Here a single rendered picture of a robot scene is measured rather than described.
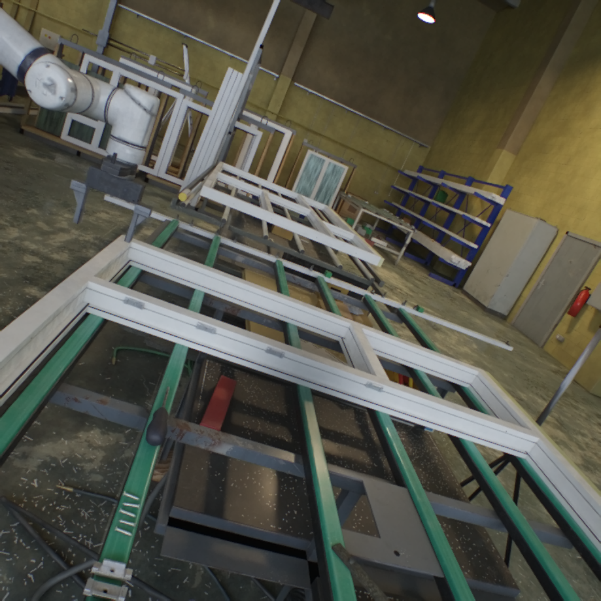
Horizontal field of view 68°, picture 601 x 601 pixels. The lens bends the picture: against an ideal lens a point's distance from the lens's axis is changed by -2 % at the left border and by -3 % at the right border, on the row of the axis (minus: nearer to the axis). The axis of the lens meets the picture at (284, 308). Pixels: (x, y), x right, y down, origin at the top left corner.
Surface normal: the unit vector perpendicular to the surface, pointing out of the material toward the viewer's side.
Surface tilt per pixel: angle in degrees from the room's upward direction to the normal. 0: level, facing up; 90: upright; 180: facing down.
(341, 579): 0
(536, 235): 90
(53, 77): 83
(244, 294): 90
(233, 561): 0
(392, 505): 0
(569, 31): 90
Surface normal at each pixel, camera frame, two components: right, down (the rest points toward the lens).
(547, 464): -0.92, -0.34
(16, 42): 0.26, 0.00
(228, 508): 0.39, -0.87
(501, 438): 0.06, 0.36
